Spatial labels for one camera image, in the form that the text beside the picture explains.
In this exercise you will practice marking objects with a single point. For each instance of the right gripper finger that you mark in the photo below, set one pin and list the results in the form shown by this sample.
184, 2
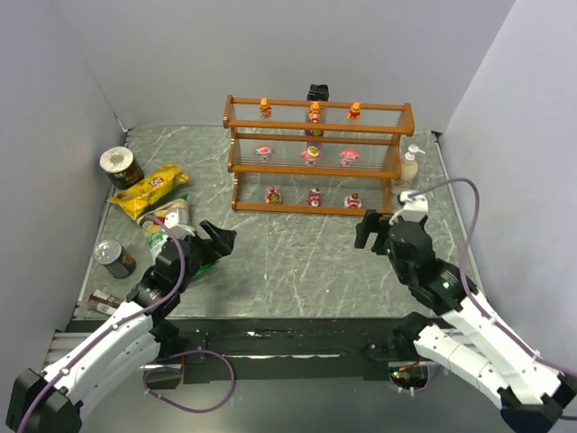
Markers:
380, 227
365, 227

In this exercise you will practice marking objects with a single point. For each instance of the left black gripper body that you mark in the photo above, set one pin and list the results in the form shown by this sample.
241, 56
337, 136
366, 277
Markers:
204, 245

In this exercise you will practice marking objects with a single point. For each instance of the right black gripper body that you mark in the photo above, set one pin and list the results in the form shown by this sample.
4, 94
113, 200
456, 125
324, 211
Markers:
376, 233

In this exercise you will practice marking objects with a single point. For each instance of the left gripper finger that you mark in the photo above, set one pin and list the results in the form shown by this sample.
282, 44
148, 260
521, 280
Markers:
210, 229
225, 239

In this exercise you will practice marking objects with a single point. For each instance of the pink bear strawberry hat toy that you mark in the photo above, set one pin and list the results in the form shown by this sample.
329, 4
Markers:
314, 197

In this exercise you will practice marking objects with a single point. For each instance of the pink bear blue glasses toy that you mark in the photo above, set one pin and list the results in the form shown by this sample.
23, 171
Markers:
348, 156

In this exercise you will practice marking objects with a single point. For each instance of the pink bear yellow hat toy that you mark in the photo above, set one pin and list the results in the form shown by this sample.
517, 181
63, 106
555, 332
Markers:
310, 155

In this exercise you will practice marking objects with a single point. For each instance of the orange bear toy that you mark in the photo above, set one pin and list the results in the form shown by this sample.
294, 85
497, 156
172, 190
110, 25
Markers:
265, 108
314, 112
354, 112

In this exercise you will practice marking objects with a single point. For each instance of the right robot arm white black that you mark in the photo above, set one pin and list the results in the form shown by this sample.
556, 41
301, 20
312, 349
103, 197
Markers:
529, 395

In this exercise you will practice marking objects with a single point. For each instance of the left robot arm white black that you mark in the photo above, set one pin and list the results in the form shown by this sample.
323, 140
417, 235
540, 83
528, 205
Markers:
63, 394

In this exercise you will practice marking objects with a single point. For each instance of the orange wooden shelf rack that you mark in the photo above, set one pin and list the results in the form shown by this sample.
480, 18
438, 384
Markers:
376, 137

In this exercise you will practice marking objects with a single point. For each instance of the green Chuba chips bag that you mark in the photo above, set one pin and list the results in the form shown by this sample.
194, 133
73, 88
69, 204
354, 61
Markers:
156, 236

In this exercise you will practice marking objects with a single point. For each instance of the beige lotion pump bottle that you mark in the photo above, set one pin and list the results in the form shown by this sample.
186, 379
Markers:
409, 169

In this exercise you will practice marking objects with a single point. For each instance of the yellow chips bag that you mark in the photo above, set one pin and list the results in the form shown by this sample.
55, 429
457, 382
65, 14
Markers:
135, 200

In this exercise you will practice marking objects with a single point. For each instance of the dark soda can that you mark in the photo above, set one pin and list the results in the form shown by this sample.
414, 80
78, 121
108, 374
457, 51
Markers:
115, 258

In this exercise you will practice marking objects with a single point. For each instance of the brown chocolate bar wrapper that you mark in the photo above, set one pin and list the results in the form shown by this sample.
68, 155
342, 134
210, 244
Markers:
103, 302

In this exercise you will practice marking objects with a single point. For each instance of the black paper cup white lid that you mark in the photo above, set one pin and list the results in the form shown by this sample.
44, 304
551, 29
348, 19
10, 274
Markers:
121, 167

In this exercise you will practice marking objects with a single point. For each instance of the small electronics board with leds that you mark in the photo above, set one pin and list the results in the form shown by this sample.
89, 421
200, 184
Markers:
410, 378

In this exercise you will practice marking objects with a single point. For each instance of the purple spray can black cap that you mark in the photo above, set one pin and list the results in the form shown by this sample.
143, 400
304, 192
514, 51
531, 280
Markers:
319, 93

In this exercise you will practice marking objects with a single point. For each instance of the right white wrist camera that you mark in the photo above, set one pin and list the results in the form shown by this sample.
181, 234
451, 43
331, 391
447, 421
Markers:
414, 208

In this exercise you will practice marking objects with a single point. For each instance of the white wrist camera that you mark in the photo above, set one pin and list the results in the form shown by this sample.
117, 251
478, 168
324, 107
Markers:
414, 208
176, 220

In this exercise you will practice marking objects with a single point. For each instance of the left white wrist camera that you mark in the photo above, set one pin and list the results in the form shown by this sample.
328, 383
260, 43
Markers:
176, 220

